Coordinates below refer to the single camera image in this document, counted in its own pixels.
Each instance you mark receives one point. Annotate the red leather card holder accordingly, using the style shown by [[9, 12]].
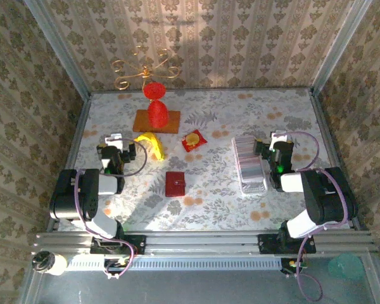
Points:
[[174, 184]]

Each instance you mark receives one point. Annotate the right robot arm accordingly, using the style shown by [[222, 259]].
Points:
[[323, 196]]

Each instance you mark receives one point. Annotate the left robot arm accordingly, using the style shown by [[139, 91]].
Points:
[[82, 196]]

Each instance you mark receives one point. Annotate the white card rack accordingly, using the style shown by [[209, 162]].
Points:
[[250, 164]]

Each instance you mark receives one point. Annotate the yellow banana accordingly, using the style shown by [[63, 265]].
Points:
[[158, 147]]

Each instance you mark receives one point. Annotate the brown wooden board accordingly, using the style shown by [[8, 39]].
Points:
[[141, 123]]

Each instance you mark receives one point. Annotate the red goblet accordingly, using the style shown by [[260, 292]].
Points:
[[157, 115]]

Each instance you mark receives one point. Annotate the red snack packet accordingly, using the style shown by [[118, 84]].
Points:
[[193, 141]]

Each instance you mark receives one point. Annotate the small controller board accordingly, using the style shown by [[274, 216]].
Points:
[[291, 265], [117, 264]]

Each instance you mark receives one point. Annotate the green glass cup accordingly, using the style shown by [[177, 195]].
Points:
[[345, 266]]

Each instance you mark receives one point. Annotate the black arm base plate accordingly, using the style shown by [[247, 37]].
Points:
[[269, 244], [139, 245]]

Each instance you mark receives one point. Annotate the aluminium frame post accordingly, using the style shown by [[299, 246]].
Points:
[[60, 50], [339, 47]]

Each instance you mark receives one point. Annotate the aluminium frame rail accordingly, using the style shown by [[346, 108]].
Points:
[[202, 242]]

